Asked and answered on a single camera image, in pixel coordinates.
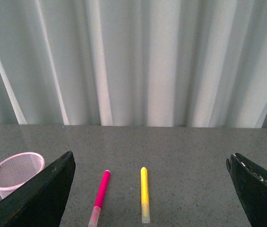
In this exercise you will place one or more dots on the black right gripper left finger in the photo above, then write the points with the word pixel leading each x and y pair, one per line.
pixel 42 200

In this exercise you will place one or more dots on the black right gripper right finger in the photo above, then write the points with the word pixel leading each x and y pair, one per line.
pixel 250 183

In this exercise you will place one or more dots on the pink pen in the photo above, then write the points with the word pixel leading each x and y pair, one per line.
pixel 93 221

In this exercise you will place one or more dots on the pink mesh cup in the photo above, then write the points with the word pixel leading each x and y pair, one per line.
pixel 17 170

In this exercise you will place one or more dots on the yellow pen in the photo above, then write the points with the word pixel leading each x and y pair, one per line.
pixel 145 208

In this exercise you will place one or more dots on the white pleated curtain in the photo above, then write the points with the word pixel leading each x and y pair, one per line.
pixel 191 63

